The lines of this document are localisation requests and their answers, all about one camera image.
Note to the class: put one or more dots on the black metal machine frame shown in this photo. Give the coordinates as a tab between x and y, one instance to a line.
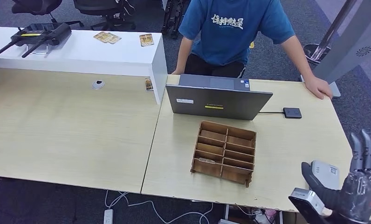
173	18

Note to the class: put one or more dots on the small yellow object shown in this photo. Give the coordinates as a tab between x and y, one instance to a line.
251	45

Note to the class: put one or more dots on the person's right hand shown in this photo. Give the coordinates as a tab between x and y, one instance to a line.
178	72

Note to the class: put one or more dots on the person's left hand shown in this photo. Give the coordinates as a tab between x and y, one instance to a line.
319	88

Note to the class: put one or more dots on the black square usb hub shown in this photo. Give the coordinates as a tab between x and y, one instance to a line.
292	112

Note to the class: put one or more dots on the person's left forearm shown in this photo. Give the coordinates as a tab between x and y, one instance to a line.
298	57

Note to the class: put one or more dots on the grey white card reader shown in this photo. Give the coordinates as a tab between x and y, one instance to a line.
327	174

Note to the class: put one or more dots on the gold patterned ID card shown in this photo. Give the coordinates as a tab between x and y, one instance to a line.
146	40

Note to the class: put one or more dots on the wooden compartment card organizer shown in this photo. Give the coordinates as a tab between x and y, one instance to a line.
224	153

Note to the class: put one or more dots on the black office chair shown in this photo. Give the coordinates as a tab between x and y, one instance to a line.
96	7
34	6

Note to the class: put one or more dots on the black remote controller with antennas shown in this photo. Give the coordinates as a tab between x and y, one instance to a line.
46	32

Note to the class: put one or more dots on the person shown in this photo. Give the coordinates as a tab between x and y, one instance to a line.
225	40

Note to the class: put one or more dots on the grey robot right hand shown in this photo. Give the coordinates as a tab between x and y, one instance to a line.
358	194

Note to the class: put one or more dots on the small gold card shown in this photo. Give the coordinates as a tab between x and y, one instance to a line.
148	84

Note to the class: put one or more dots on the grey kiosk panel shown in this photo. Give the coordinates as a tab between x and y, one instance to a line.
352	46

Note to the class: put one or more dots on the white desk shelf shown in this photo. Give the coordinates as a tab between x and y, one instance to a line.
80	55

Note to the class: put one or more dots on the white power strip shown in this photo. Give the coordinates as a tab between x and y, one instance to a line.
108	216

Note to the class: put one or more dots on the pink white plastic bag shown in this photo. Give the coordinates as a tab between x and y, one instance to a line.
265	215

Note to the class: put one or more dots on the grey laptop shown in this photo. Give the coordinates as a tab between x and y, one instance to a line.
216	102

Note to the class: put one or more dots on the person's right forearm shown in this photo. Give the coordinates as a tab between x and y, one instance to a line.
183	51

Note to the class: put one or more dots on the white table leg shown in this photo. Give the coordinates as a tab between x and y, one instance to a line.
226	211

